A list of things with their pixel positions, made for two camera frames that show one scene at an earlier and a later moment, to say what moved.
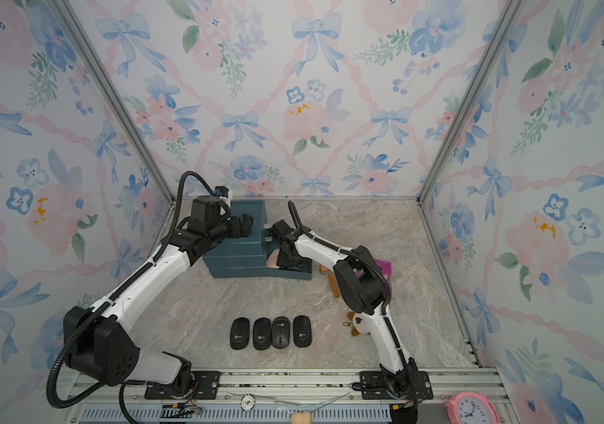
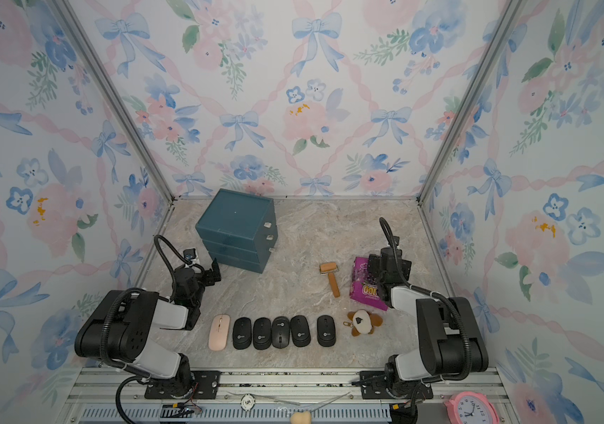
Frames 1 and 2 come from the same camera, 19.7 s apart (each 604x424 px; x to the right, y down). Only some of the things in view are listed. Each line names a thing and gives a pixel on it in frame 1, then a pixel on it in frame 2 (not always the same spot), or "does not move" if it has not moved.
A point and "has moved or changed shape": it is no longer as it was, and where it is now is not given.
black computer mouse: (281, 332) does not move
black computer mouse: (302, 331) does not move
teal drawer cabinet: (242, 257) has moved or changed shape
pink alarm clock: (471, 408) does not move
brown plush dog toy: (358, 324) does not move
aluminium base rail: (282, 397) does not move
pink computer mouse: (271, 261) -> (219, 332)
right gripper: (303, 265) -> (375, 264)
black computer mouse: (239, 334) does not move
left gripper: (237, 223) -> (207, 275)
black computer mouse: (261, 334) does not move
